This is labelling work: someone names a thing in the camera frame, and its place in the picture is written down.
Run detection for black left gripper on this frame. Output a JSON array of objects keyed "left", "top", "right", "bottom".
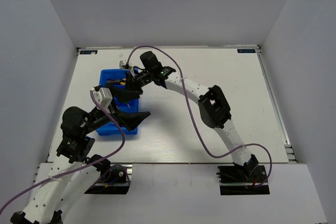
[{"left": 83, "top": 82, "right": 151, "bottom": 134}]

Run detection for yellow bent-nose pliers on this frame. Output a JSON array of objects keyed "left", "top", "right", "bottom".
[{"left": 106, "top": 79, "right": 123, "bottom": 85}]

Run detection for yellow black long-nose pliers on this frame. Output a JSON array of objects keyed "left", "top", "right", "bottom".
[{"left": 117, "top": 78, "right": 127, "bottom": 86}]

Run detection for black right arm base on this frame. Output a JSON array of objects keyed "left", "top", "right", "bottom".
[{"left": 216, "top": 165, "right": 270, "bottom": 196}]

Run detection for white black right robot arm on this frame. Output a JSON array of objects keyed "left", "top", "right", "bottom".
[{"left": 123, "top": 51, "right": 259, "bottom": 182}]

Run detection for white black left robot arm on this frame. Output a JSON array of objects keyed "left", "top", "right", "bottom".
[{"left": 10, "top": 86, "right": 151, "bottom": 223}]

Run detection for blue plastic compartment tray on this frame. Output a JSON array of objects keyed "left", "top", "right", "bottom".
[{"left": 94, "top": 68, "right": 141, "bottom": 137}]

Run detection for blue logo sticker left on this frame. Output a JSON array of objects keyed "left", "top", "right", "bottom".
[{"left": 79, "top": 50, "right": 98, "bottom": 55}]

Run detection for blue logo sticker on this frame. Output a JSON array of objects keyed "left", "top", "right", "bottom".
[
  {"left": 79, "top": 50, "right": 98, "bottom": 55},
  {"left": 237, "top": 49, "right": 256, "bottom": 54}
]

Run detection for blue logo sticker right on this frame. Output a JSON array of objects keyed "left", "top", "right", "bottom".
[{"left": 237, "top": 49, "right": 256, "bottom": 54}]

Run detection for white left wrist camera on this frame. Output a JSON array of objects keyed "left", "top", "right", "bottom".
[{"left": 90, "top": 87, "right": 113, "bottom": 109}]

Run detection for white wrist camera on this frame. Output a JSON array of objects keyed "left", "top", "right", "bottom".
[
  {"left": 119, "top": 60, "right": 134, "bottom": 73},
  {"left": 90, "top": 87, "right": 113, "bottom": 109}
]

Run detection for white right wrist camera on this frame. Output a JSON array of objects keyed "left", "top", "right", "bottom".
[{"left": 119, "top": 60, "right": 134, "bottom": 73}]

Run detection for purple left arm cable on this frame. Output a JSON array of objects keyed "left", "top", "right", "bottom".
[{"left": 0, "top": 90, "right": 131, "bottom": 214}]

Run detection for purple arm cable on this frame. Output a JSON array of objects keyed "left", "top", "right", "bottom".
[
  {"left": 127, "top": 45, "right": 273, "bottom": 188},
  {"left": 0, "top": 90, "right": 131, "bottom": 214}
]

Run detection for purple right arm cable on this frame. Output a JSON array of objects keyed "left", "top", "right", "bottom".
[{"left": 127, "top": 45, "right": 273, "bottom": 188}]

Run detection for metal table edge rail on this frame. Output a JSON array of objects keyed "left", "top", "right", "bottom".
[{"left": 256, "top": 46, "right": 298, "bottom": 164}]

